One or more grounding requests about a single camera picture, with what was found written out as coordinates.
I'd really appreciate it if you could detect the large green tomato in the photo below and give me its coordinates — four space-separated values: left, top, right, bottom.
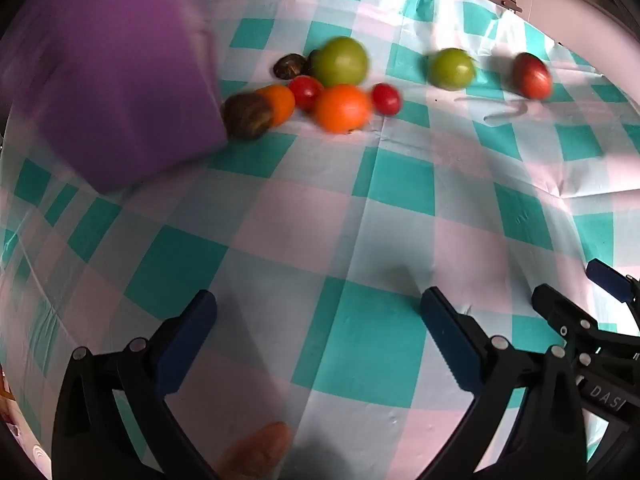
315 36 371 88

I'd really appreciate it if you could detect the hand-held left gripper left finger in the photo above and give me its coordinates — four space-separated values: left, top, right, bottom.
51 289 221 480

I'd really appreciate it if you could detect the purple storage box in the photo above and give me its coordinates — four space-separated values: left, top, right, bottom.
0 0 228 196

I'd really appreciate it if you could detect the small green tomato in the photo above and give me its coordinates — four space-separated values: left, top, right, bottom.
426 48 477 91

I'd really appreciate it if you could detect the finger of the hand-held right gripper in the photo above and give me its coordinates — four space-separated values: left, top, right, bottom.
586 258 640 322
531 283 600 350

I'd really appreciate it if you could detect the person's left hand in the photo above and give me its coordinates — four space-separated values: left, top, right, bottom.
215 421 292 480

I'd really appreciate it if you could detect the red oval tomato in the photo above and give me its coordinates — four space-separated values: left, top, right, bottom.
511 52 553 100

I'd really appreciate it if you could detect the red cherry tomato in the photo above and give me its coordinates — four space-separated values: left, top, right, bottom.
288 76 324 111
370 83 403 115

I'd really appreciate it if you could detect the teal checkered tablecloth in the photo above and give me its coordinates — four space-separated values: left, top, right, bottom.
0 0 640 480

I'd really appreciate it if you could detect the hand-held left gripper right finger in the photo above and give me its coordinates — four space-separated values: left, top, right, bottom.
407 286 589 480

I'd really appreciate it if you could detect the large orange tomato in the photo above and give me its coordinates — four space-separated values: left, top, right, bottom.
314 84 373 134

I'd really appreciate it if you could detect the large dark brown fruit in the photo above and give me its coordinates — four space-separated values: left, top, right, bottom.
221 92 274 140

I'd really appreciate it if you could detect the small dark brown fruit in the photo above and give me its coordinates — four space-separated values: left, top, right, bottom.
273 54 307 80

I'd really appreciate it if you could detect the small orange tomato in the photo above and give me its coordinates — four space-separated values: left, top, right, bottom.
256 85 297 126

